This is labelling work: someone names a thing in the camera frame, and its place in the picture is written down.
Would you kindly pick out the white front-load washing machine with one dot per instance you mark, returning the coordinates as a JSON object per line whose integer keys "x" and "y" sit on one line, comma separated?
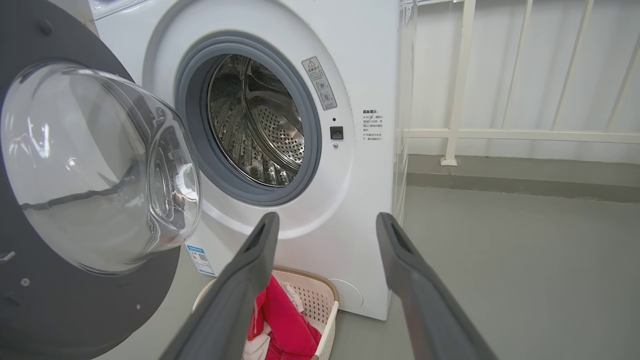
{"x": 360, "y": 200}

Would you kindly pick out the cream perforated laundry basket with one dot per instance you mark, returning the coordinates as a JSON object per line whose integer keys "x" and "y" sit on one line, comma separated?
{"x": 315, "y": 300}

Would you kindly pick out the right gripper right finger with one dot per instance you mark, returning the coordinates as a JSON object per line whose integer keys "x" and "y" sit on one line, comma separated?
{"x": 420, "y": 310}

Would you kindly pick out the white metal railing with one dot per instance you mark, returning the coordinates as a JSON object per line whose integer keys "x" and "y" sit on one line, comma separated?
{"x": 460, "y": 100}

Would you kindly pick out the blue energy label sticker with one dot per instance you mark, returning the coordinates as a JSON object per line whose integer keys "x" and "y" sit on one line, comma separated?
{"x": 201, "y": 260}

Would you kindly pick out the steel washing drum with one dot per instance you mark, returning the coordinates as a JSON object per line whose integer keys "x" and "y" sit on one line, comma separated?
{"x": 270, "y": 130}

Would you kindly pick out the round white drain cover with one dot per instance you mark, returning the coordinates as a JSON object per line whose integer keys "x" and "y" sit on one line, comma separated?
{"x": 350, "y": 295}

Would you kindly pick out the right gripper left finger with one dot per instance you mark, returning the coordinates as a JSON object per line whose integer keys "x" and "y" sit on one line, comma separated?
{"x": 235, "y": 305}

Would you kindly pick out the grey rubber door seal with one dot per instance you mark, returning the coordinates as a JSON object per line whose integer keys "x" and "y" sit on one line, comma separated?
{"x": 192, "y": 120}

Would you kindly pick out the black washing machine door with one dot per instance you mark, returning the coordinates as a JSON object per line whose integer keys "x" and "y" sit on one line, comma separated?
{"x": 75, "y": 175}

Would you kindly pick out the black door latch socket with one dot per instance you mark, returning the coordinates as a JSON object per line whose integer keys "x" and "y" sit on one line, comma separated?
{"x": 336, "y": 132}

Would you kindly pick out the red garment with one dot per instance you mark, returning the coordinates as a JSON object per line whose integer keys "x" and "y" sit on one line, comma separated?
{"x": 287, "y": 330}

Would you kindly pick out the grey warning sticker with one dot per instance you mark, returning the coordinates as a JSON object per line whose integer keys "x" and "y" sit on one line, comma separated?
{"x": 320, "y": 82}

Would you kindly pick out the printed instruction text label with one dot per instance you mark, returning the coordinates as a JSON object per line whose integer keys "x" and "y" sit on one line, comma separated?
{"x": 372, "y": 125}

